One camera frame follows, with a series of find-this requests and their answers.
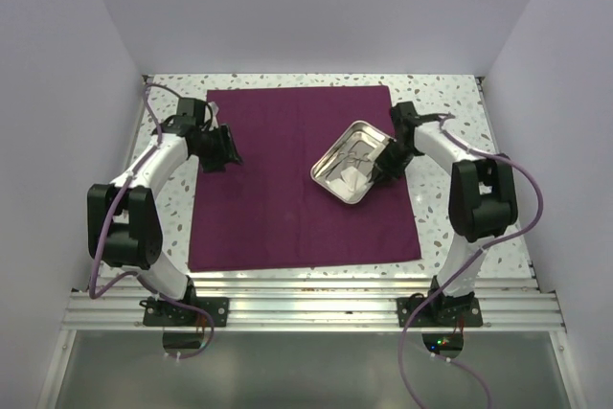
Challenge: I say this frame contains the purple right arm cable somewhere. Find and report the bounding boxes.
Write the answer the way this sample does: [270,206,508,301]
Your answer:
[395,114,547,409]

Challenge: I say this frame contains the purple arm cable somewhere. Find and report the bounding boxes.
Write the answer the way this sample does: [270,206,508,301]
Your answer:
[395,114,547,409]
[87,83,216,363]

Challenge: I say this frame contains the steel forceps with rings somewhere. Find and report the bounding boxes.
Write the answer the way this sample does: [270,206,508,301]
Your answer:
[339,150,372,166]

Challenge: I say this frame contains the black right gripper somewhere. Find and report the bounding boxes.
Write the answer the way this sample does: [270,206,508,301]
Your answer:
[372,137,419,184]

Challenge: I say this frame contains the purple cloth mat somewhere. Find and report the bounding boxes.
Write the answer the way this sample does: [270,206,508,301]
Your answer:
[188,86,420,272]

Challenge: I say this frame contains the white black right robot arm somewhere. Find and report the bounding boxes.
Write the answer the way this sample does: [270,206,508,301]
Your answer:
[372,102,518,326]

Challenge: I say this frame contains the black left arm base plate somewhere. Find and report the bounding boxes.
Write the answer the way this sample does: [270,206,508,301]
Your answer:
[139,297,230,328]

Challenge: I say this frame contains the aluminium frame rail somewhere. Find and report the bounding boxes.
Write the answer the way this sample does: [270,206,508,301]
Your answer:
[61,277,565,332]

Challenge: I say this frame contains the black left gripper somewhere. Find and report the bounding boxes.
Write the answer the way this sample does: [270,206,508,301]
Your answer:
[193,123,241,173]

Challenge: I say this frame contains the stainless steel tray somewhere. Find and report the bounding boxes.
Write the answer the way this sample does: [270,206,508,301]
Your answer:
[310,121,392,205]

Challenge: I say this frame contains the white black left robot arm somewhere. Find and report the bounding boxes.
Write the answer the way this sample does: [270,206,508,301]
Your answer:
[86,97,242,326]

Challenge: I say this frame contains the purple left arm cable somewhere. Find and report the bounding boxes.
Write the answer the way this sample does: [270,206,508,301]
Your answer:
[87,83,216,363]

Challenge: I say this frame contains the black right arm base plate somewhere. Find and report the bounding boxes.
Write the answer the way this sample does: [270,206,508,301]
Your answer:
[396,293,484,328]

